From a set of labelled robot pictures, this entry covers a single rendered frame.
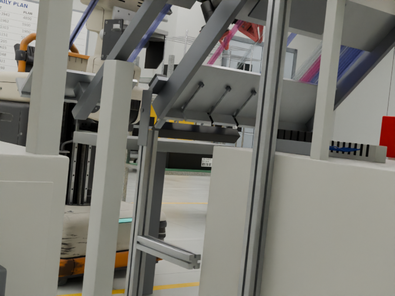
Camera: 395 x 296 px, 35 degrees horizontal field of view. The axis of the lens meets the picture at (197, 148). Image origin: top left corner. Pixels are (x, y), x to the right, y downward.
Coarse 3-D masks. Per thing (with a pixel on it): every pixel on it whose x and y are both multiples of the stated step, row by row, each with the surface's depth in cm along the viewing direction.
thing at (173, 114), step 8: (168, 112) 195; (176, 112) 197; (184, 112) 199; (192, 112) 202; (200, 112) 204; (192, 120) 200; (200, 120) 201; (208, 120) 203; (216, 120) 206; (224, 120) 208; (232, 120) 211; (240, 120) 214; (248, 120) 216; (280, 128) 224; (288, 128) 227; (296, 128) 230; (304, 128) 233
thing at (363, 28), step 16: (256, 0) 173; (304, 0) 175; (320, 0) 177; (240, 16) 176; (256, 16) 173; (304, 16) 180; (320, 16) 183; (352, 16) 195; (368, 16) 198; (384, 16) 201; (304, 32) 192; (320, 32) 189; (352, 32) 201; (368, 32) 204; (384, 32) 208; (368, 48) 212
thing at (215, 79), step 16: (208, 64) 188; (192, 80) 190; (208, 80) 193; (224, 80) 196; (240, 80) 199; (256, 80) 202; (288, 80) 209; (208, 96) 200; (240, 96) 206; (256, 96) 209; (288, 96) 217; (304, 96) 220; (208, 112) 206; (224, 112) 210; (240, 112) 213; (256, 112) 217; (288, 112) 225; (304, 112) 229
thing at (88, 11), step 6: (96, 0) 161; (90, 6) 162; (84, 12) 164; (90, 12) 163; (84, 18) 164; (78, 24) 166; (84, 24) 166; (78, 30) 167; (72, 36) 168; (72, 42) 170
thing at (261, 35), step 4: (264, 28) 187; (264, 32) 187; (260, 36) 188; (264, 36) 189; (260, 40) 189; (252, 44) 191; (256, 44) 190; (252, 48) 191; (248, 52) 192; (244, 56) 193; (248, 56) 193; (240, 60) 194; (244, 60) 194; (236, 64) 196; (240, 64) 195; (236, 68) 196
